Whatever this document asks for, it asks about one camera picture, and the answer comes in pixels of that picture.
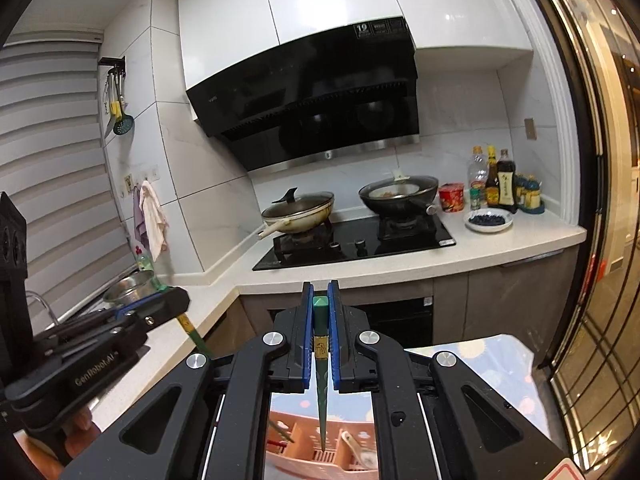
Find purple hanging cloth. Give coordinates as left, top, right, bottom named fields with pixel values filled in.
left=132, top=185, right=149, bottom=243

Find metal faucet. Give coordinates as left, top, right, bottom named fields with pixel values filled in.
left=25, top=291, right=58, bottom=323

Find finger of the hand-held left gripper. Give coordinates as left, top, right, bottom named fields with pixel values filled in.
left=107, top=286, right=192, bottom=348
left=47, top=291, right=165, bottom=335

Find white plate with dark food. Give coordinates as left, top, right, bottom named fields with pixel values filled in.
left=464, top=208, right=514, bottom=233

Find printed blue tablecloth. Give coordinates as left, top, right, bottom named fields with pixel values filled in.
left=265, top=335, right=571, bottom=480

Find glass sliding door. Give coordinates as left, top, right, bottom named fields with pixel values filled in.
left=515, top=0, right=640, bottom=401

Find clear oil bottle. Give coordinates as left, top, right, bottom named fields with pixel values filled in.
left=467, top=146, right=490, bottom=191

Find pink utensil holder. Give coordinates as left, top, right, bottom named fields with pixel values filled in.
left=266, top=406, right=379, bottom=480

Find green chopstick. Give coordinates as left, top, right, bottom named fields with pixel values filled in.
left=311, top=296, right=332, bottom=453
left=268, top=417, right=297, bottom=445
left=152, top=280, right=213, bottom=361

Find person's left hand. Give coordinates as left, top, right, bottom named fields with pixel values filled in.
left=22, top=402, right=98, bottom=466

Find white window blinds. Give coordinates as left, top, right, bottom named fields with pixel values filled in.
left=0, top=30, right=143, bottom=331

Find metal basin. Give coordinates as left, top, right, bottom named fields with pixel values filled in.
left=102, top=269, right=156, bottom=306

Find cream spoon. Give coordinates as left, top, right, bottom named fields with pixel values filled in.
left=340, top=430, right=368, bottom=471

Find hanging kitchen utensils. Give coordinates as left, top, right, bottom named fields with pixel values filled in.
left=112, top=72, right=135, bottom=137

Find black wok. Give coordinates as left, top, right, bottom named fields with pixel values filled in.
left=357, top=169, right=441, bottom=217

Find cream wok with lid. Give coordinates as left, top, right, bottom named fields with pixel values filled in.
left=256, top=187, right=336, bottom=240

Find hanging metal knife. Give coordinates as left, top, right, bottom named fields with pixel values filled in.
left=103, top=74, right=117, bottom=139

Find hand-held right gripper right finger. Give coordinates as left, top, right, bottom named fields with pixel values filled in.
left=327, top=281, right=576, bottom=480

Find black range hood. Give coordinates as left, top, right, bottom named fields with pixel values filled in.
left=185, top=16, right=421, bottom=173

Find white wall cabinet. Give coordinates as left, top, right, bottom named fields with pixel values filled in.
left=177, top=0, right=533, bottom=93

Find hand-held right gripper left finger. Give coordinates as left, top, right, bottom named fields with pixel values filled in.
left=60, top=282, right=316, bottom=480

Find red instant noodle cup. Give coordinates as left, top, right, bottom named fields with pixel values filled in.
left=438, top=182, right=467, bottom=214

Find pale pink hanging cloth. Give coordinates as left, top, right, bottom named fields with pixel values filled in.
left=139, top=180, right=170, bottom=262

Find black gas stove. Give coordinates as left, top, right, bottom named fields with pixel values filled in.
left=251, top=214, right=458, bottom=272

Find yellow cap sauce bottle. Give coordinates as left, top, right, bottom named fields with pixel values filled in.
left=484, top=146, right=502, bottom=208

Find black built-in oven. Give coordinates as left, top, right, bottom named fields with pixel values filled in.
left=355, top=296, right=435, bottom=348

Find green dish soap bottle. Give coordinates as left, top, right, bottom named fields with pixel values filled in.
left=131, top=242, right=157, bottom=273

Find dark soy sauce bottle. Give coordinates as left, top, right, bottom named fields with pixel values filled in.
left=496, top=149, right=519, bottom=214

